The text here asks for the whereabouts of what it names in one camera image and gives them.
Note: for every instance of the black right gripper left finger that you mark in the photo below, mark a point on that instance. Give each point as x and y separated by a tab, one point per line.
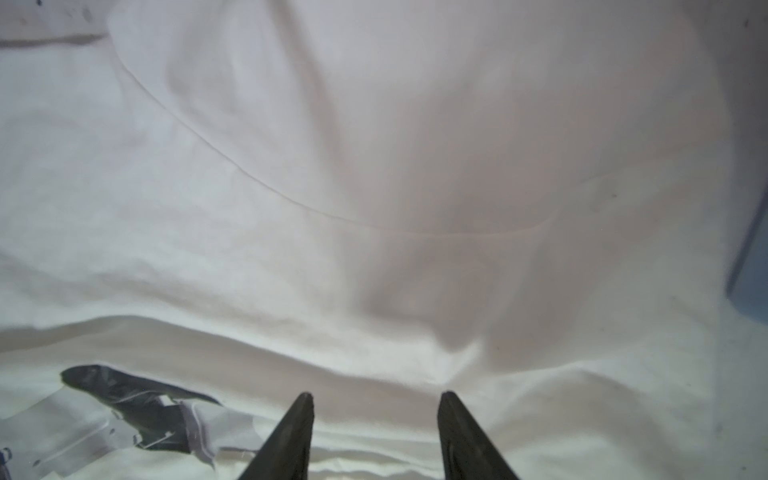
286	453

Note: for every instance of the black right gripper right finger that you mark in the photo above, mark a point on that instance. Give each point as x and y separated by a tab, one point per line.
467	452

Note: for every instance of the white t-shirt with robot print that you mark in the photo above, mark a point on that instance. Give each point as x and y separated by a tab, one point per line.
217	205

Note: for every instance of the light blue perforated laundry basket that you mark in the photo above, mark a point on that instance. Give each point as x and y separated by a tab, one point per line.
747	285

